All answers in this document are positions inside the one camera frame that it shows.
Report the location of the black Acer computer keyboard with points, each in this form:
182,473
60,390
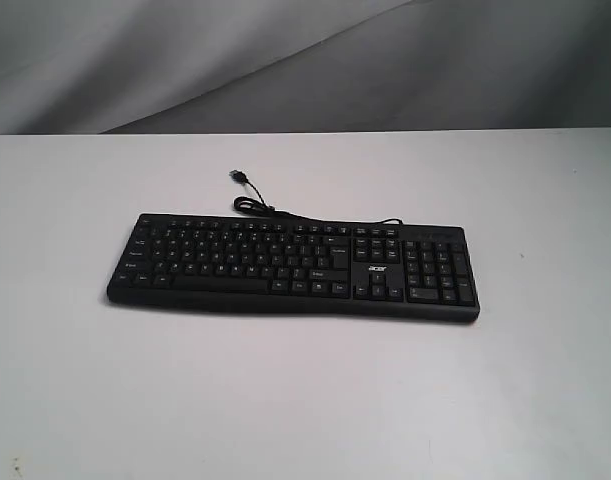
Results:
297,266

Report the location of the grey fabric backdrop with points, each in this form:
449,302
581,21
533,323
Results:
141,67

